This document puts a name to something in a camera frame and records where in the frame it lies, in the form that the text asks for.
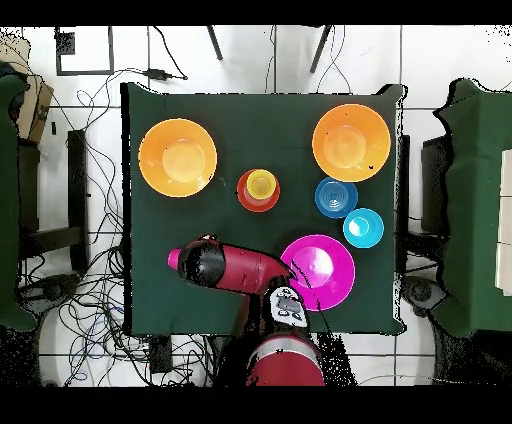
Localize small red bowl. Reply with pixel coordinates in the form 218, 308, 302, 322
236, 168, 282, 214

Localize yellow cup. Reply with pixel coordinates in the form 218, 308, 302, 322
245, 168, 278, 201

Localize large orange bowl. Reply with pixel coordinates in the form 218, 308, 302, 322
137, 118, 218, 199
311, 103, 392, 184

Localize dark blue bowl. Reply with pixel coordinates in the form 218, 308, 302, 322
314, 176, 360, 220

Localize large pink bowl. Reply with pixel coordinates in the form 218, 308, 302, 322
279, 234, 357, 312

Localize dark green tablecloth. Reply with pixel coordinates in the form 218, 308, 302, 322
119, 81, 407, 335

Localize light blue bowl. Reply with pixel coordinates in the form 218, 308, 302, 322
342, 207, 385, 250

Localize black tripod leg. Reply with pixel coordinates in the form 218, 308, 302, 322
205, 25, 224, 62
309, 25, 333, 74

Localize black stand base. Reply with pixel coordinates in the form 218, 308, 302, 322
23, 273, 83, 303
401, 275, 447, 311

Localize green cloth covered table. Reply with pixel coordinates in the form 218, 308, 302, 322
0, 73, 39, 333
433, 78, 512, 339

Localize cardboard box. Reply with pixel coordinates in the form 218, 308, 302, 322
0, 33, 55, 145

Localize white stacked boxes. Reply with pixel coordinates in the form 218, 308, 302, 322
494, 148, 512, 297

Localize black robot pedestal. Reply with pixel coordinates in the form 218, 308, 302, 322
207, 334, 251, 388

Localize black bench frame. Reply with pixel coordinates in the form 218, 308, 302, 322
17, 129, 91, 273

